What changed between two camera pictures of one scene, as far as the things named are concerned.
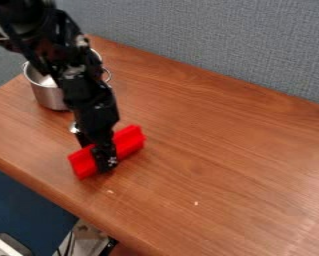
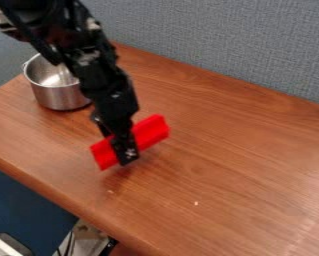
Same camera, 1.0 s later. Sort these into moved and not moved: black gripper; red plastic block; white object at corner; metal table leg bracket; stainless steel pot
Moved: red plastic block; black gripper
Not moved: metal table leg bracket; stainless steel pot; white object at corner
